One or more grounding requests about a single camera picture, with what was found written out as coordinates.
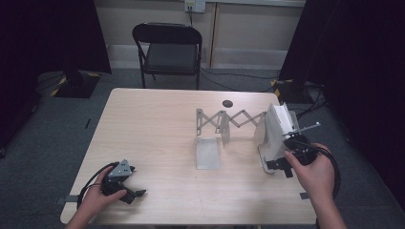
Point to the black curtain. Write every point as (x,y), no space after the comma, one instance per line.
(359,79)
(38,47)

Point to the expandable metal book rack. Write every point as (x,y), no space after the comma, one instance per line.
(208,156)

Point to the grey tape strip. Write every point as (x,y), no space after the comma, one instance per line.
(304,196)
(68,199)

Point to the small black stick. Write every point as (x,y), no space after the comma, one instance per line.
(87,123)

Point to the dark round table cap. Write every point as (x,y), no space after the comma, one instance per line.
(227,103)

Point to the black stand base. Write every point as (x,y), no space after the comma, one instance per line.
(76,86)
(289,92)

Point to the person's left hand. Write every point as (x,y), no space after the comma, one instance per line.
(92,200)

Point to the black folding chair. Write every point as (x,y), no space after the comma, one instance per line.
(172,57)

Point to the person's right hand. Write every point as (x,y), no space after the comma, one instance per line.
(315,178)

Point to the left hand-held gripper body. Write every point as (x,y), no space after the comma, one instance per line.
(119,170)

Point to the white wall socket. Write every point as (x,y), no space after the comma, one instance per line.
(195,5)

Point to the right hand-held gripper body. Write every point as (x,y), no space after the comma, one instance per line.
(304,149)

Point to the white book with grey figures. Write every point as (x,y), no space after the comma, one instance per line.
(273,140)

